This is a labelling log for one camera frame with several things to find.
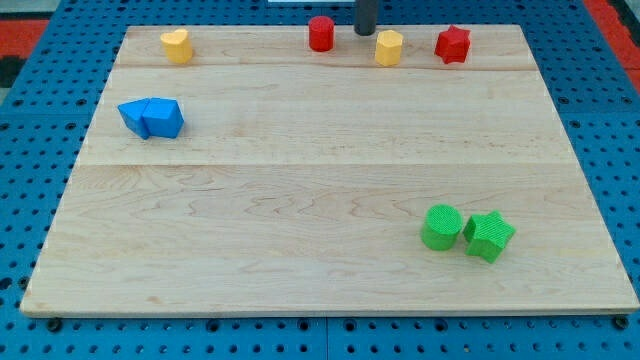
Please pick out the red cylinder block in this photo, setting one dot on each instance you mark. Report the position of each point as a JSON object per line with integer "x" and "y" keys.
{"x": 321, "y": 33}

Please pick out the green star block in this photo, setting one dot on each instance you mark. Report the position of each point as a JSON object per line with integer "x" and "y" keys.
{"x": 487, "y": 235}

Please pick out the red star block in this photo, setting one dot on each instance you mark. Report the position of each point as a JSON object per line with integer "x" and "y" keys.
{"x": 453, "y": 45}

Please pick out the wooden board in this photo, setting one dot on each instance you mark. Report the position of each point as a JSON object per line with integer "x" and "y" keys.
{"x": 299, "y": 184}

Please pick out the green cylinder block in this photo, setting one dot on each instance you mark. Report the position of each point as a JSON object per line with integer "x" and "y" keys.
{"x": 441, "y": 227}

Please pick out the yellow hexagon block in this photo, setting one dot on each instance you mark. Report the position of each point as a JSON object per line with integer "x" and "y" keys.
{"x": 388, "y": 48}

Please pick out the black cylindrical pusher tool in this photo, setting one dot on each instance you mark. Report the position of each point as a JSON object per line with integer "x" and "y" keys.
{"x": 365, "y": 17}

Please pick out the blue triangular block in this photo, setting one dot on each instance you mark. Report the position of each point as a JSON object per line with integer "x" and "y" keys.
{"x": 163, "y": 117}

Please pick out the yellow heart block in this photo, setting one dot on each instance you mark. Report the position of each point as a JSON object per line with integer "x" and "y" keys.
{"x": 177, "y": 46}

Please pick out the blue cube block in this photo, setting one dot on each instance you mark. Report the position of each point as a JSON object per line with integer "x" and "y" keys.
{"x": 132, "y": 115}

